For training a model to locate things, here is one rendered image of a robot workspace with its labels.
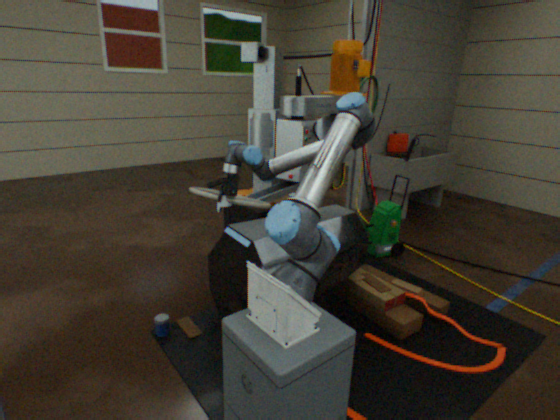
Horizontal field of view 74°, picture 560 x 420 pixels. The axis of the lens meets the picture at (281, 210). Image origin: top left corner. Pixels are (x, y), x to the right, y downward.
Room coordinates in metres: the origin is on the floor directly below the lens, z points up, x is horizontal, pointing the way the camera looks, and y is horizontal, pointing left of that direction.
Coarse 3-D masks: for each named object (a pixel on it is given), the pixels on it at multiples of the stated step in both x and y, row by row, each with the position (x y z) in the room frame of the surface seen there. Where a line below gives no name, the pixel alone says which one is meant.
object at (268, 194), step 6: (276, 186) 2.54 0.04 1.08; (282, 186) 2.60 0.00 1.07; (294, 186) 2.53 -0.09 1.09; (258, 192) 2.39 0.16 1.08; (264, 192) 2.44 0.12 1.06; (270, 192) 2.49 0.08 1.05; (276, 192) 2.37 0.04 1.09; (282, 192) 2.42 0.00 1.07; (288, 192) 2.48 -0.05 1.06; (258, 198) 2.37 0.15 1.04; (264, 198) 2.26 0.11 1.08; (270, 198) 2.31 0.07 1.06; (276, 198) 2.36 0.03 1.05
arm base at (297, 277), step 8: (288, 264) 1.29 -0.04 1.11; (296, 264) 1.27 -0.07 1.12; (280, 272) 1.26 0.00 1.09; (288, 272) 1.25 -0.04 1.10; (296, 272) 1.25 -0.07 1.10; (304, 272) 1.25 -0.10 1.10; (280, 280) 1.23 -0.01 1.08; (288, 280) 1.22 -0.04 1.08; (296, 280) 1.22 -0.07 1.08; (304, 280) 1.23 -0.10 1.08; (312, 280) 1.25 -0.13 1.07; (296, 288) 1.20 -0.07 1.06; (304, 288) 1.21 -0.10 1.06; (312, 288) 1.24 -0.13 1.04; (304, 296) 1.20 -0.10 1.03; (312, 296) 1.24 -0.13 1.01
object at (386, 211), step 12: (408, 180) 3.78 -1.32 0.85; (384, 204) 3.84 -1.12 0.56; (396, 204) 3.78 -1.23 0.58; (372, 216) 3.85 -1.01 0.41; (384, 216) 3.70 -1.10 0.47; (396, 216) 3.71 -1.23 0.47; (372, 228) 3.78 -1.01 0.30; (384, 228) 3.67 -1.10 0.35; (396, 228) 3.72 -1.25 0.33; (372, 240) 3.74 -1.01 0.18; (384, 240) 3.66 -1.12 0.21; (396, 240) 3.73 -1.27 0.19; (372, 252) 3.69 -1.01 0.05; (384, 252) 3.67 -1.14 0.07; (396, 252) 3.68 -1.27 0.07
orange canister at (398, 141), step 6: (396, 132) 5.43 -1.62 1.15; (390, 138) 5.43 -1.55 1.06; (396, 138) 5.36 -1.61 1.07; (402, 138) 5.43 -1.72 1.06; (408, 138) 5.52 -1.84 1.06; (390, 144) 5.42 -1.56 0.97; (396, 144) 5.36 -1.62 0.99; (402, 144) 5.44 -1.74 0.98; (390, 150) 5.41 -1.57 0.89; (396, 150) 5.36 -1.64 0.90; (402, 150) 5.46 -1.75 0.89
